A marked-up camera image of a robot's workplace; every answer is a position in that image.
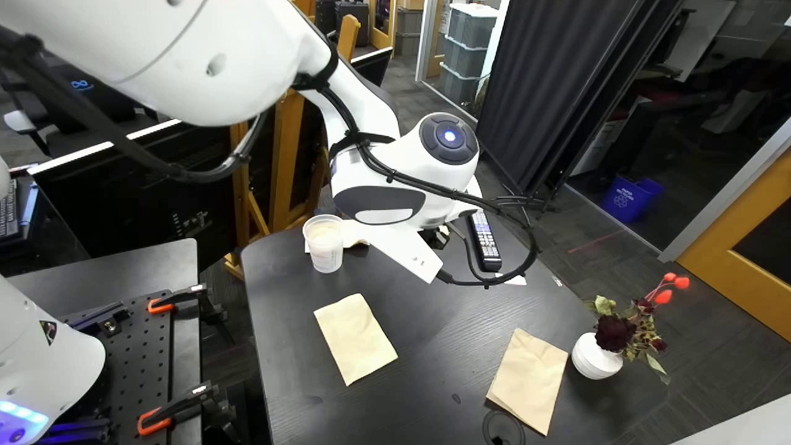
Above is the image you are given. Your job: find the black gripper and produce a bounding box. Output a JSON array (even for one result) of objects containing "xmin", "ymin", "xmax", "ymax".
[{"xmin": 422, "ymin": 226, "xmax": 454, "ymax": 255}]

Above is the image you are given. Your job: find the clear plastic cup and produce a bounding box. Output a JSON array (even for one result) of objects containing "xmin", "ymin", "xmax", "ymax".
[{"xmin": 298, "ymin": 213, "xmax": 349, "ymax": 276}]

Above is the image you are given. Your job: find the black remote control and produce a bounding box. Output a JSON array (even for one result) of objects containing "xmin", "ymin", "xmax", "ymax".
[{"xmin": 466, "ymin": 210, "xmax": 505, "ymax": 273}]

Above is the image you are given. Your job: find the large brown paper napkin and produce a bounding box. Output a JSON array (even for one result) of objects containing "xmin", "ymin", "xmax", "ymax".
[{"xmin": 312, "ymin": 292, "xmax": 401, "ymax": 387}]

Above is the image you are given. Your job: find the translucent plastic storage bin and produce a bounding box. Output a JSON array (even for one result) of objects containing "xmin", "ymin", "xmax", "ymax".
[
  {"xmin": 434, "ymin": 62, "xmax": 484, "ymax": 105},
  {"xmin": 439, "ymin": 34, "xmax": 490, "ymax": 81},
  {"xmin": 445, "ymin": 0, "xmax": 501, "ymax": 50}
]

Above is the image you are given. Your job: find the blue plastic bin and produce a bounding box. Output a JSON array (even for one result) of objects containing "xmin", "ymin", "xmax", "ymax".
[{"xmin": 599, "ymin": 173, "xmax": 667, "ymax": 226}]

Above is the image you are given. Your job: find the white round vase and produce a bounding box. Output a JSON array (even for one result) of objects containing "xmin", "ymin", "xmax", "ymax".
[{"xmin": 569, "ymin": 331, "xmax": 627, "ymax": 382}]

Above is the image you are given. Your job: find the dried rose flower bouquet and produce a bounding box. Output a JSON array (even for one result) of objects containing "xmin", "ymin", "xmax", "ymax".
[{"xmin": 589, "ymin": 272, "xmax": 694, "ymax": 387}]

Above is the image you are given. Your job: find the white column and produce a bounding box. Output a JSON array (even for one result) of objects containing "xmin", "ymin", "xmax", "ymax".
[{"xmin": 412, "ymin": 0, "xmax": 454, "ymax": 83}]

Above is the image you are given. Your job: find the black curtain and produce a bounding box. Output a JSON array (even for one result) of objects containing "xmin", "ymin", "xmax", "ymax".
[{"xmin": 474, "ymin": 0, "xmax": 688, "ymax": 198}]

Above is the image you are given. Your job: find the yellow door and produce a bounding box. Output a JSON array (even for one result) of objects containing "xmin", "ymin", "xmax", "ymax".
[{"xmin": 678, "ymin": 147, "xmax": 791, "ymax": 343}]

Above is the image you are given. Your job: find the black perforated breadboard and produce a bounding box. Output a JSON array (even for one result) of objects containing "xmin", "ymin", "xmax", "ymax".
[{"xmin": 68, "ymin": 286, "xmax": 206, "ymax": 445}]

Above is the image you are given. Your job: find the grey side table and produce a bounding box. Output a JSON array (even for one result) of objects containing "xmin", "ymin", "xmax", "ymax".
[{"xmin": 5, "ymin": 236, "xmax": 203, "ymax": 331}]

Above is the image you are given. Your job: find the black desk partition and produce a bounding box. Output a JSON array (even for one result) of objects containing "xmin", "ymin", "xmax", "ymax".
[{"xmin": 28, "ymin": 121, "xmax": 241, "ymax": 268}]

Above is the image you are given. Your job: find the white counter corner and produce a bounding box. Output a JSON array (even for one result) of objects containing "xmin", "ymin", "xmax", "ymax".
[{"xmin": 671, "ymin": 392, "xmax": 791, "ymax": 445}]

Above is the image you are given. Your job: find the black laptop blue logo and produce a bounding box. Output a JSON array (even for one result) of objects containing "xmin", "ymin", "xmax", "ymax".
[{"xmin": 14, "ymin": 68, "xmax": 168, "ymax": 144}]

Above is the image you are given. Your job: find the white domed device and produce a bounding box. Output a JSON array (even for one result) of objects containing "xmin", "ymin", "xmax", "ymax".
[{"xmin": 0, "ymin": 272, "xmax": 108, "ymax": 445}]

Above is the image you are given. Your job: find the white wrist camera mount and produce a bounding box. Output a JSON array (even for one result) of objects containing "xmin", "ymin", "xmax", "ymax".
[{"xmin": 353, "ymin": 221, "xmax": 447, "ymax": 286}]

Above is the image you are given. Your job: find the wooden chair frame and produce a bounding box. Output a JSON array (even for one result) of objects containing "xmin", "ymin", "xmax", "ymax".
[{"xmin": 225, "ymin": 0, "xmax": 398, "ymax": 280}]

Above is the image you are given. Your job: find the round table cable grommet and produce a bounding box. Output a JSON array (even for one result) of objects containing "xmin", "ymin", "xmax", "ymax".
[{"xmin": 479, "ymin": 408, "xmax": 528, "ymax": 445}]

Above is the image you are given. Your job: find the orange handled black clamp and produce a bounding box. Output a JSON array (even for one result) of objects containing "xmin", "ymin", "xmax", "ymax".
[
  {"xmin": 144, "ymin": 282, "xmax": 210, "ymax": 318},
  {"xmin": 134, "ymin": 380, "xmax": 223, "ymax": 439}
]

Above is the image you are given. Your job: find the grey door frame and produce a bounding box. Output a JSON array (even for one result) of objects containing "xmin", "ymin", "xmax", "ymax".
[{"xmin": 654, "ymin": 121, "xmax": 791, "ymax": 267}]

